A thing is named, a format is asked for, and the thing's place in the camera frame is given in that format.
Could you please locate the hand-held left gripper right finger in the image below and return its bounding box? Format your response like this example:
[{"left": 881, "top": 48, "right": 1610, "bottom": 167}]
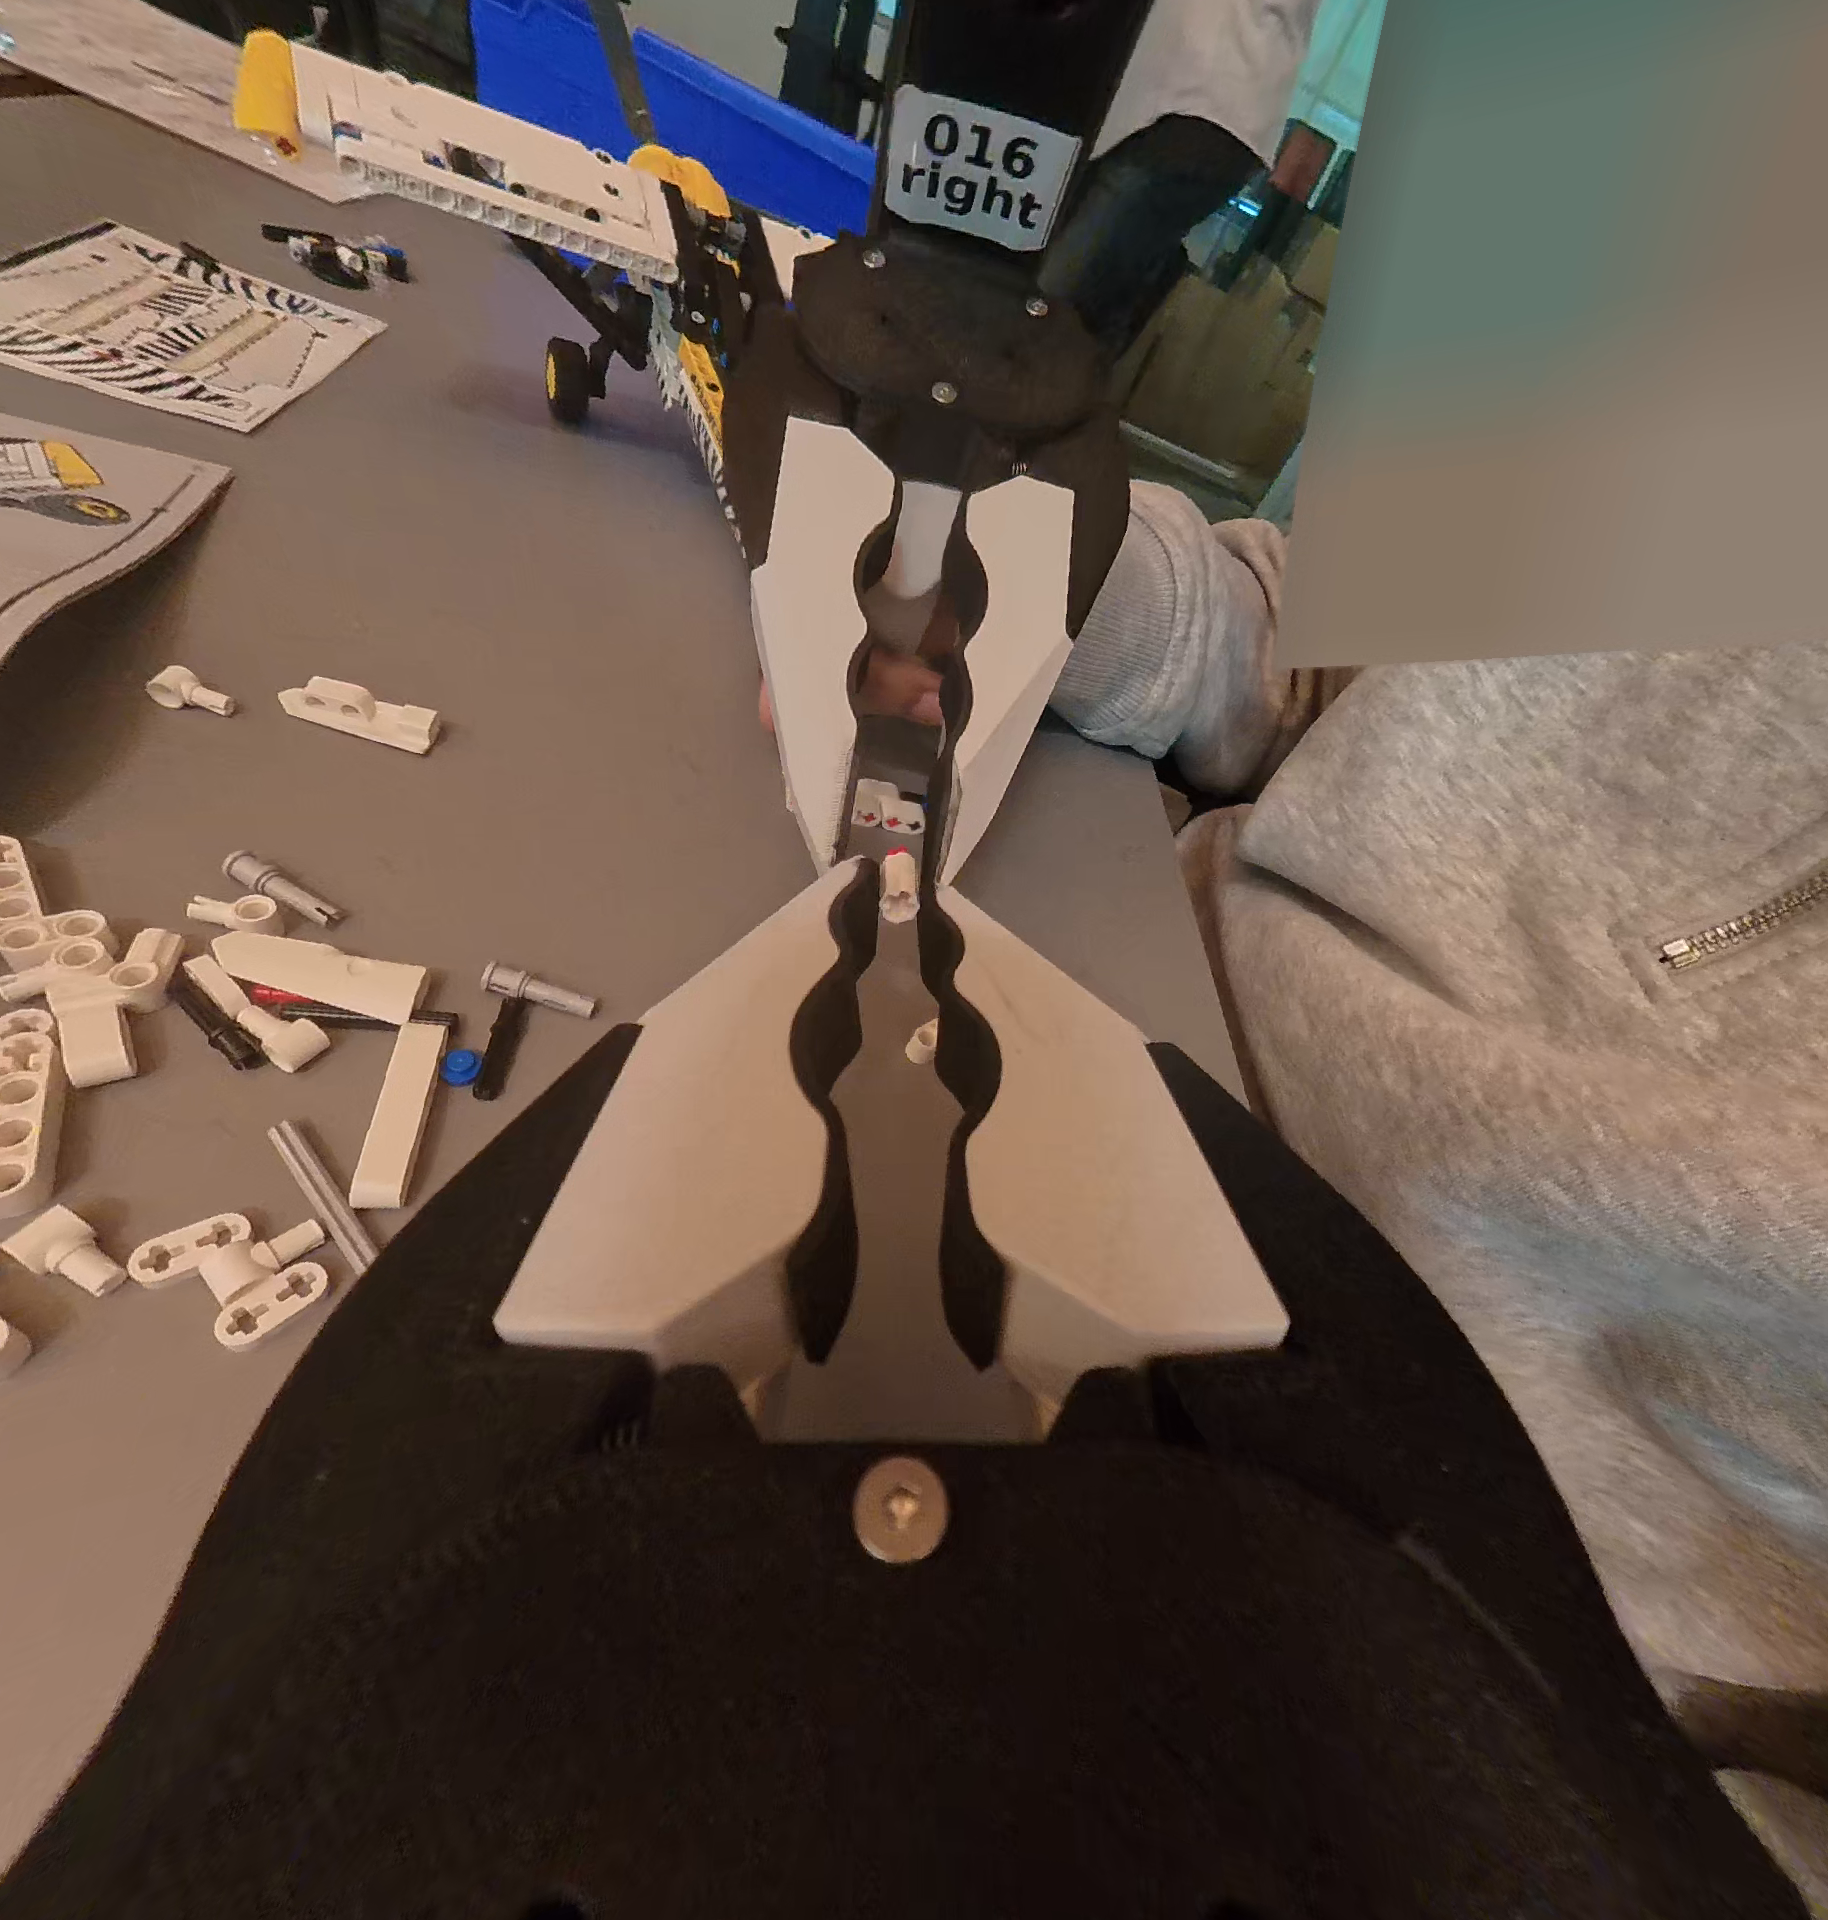
[{"left": 915, "top": 881, "right": 1291, "bottom": 1438}]

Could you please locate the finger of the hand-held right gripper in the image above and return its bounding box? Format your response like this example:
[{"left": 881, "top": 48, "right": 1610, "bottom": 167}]
[
  {"left": 930, "top": 477, "right": 1079, "bottom": 889},
  {"left": 746, "top": 414, "right": 906, "bottom": 876}
]

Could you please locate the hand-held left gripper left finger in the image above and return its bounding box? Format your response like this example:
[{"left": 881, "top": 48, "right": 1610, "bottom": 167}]
[{"left": 494, "top": 858, "right": 881, "bottom": 1438}]

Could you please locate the pile of lego pieces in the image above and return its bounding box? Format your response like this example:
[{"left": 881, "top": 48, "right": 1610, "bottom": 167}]
[{"left": 0, "top": 832, "right": 601, "bottom": 1389}]

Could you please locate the person's right forearm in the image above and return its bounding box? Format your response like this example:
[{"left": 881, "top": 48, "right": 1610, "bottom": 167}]
[{"left": 1042, "top": 477, "right": 1291, "bottom": 797}]

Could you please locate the white two-hole lego panel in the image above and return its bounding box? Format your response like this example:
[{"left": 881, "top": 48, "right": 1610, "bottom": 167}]
[{"left": 277, "top": 675, "right": 440, "bottom": 756}]

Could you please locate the yellow white lego airplane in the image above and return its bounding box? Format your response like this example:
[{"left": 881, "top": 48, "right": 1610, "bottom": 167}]
[{"left": 231, "top": 28, "right": 797, "bottom": 571}]

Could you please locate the lego instruction booklet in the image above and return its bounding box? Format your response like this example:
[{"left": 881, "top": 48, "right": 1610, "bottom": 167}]
[{"left": 0, "top": 397, "right": 235, "bottom": 826}]

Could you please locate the blue plastic bin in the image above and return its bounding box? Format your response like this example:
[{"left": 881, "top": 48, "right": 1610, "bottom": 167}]
[{"left": 471, "top": 0, "right": 876, "bottom": 225}]

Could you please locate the stack of cardboard boxes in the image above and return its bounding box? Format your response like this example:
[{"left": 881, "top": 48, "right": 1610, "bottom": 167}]
[{"left": 1117, "top": 270, "right": 1311, "bottom": 519}]

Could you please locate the small black and blue assembly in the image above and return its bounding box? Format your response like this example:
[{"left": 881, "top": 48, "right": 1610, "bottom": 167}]
[{"left": 262, "top": 220, "right": 414, "bottom": 290}]

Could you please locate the zebra striped sticker sheet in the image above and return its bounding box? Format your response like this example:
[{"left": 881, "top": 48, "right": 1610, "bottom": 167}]
[{"left": 0, "top": 220, "right": 391, "bottom": 434}]

